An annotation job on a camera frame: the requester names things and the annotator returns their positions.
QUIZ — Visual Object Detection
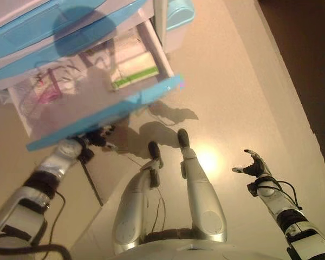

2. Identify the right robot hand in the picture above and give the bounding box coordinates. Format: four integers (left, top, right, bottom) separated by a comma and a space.
232, 148, 273, 179

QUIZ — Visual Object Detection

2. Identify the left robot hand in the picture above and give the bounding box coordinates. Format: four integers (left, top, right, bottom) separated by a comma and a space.
83, 125, 119, 152

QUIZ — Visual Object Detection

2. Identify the pink white medicine box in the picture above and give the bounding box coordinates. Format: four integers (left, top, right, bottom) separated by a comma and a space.
33, 68, 62, 106

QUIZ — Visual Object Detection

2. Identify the green white medicine box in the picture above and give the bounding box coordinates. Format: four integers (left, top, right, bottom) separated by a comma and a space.
109, 53, 160, 92

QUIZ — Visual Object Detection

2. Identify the right robot leg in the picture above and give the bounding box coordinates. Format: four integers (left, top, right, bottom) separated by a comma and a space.
177, 128, 229, 244

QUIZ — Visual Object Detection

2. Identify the grey robot torso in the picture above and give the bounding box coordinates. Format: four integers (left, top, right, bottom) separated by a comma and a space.
105, 238, 288, 260

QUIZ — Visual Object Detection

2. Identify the dark brown furniture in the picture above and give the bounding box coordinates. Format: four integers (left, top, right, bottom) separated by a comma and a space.
257, 0, 325, 185

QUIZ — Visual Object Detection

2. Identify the light blue waste bin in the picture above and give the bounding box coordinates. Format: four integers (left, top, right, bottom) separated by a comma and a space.
164, 0, 196, 54

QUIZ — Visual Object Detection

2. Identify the white medical cart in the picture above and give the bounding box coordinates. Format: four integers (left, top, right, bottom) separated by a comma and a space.
0, 0, 170, 106

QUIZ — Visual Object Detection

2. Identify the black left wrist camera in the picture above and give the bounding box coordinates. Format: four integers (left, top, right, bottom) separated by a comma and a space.
78, 147, 96, 164

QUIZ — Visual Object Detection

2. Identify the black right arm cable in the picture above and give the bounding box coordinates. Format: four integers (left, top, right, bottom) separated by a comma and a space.
253, 179, 303, 211

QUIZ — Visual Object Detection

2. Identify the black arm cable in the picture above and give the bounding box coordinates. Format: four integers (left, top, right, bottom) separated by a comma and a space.
0, 189, 72, 260
253, 179, 303, 211

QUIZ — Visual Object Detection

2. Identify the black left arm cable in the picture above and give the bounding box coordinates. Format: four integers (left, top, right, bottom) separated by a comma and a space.
0, 189, 72, 260

